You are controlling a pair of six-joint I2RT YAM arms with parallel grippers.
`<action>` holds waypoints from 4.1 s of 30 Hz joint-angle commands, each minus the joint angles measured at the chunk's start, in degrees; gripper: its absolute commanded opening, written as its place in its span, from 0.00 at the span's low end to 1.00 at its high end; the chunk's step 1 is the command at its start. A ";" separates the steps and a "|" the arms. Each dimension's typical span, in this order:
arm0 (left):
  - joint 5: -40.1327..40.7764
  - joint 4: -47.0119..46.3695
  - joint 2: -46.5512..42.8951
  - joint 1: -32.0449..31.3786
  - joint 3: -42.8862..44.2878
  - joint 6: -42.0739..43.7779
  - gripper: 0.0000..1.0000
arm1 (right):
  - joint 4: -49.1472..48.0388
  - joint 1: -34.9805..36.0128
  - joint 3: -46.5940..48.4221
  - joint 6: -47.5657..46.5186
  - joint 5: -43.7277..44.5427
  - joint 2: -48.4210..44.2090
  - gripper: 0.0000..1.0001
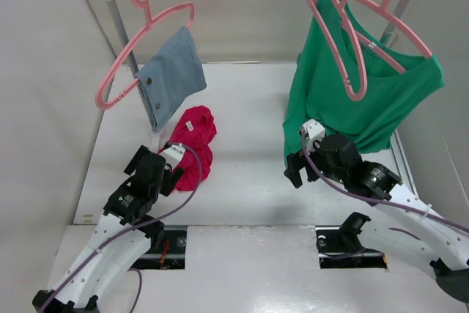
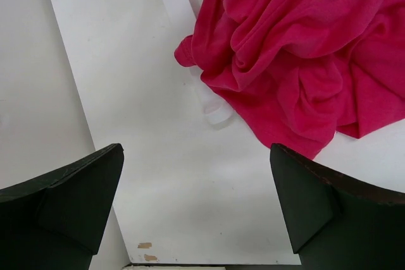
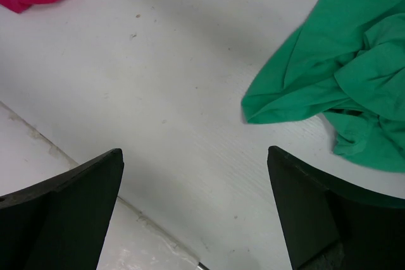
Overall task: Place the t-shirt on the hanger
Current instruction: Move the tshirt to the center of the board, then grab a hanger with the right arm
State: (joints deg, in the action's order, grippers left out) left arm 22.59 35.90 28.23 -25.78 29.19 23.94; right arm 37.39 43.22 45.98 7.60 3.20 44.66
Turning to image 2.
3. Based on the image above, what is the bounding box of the pink red t shirt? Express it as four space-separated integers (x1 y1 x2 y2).
174 0 404 158

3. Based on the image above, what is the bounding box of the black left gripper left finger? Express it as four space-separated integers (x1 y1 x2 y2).
1 144 124 269

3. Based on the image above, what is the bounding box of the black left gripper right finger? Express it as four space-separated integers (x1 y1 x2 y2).
270 144 404 269

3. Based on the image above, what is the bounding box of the white clothes rack frame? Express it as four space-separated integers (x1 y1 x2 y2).
162 0 234 128

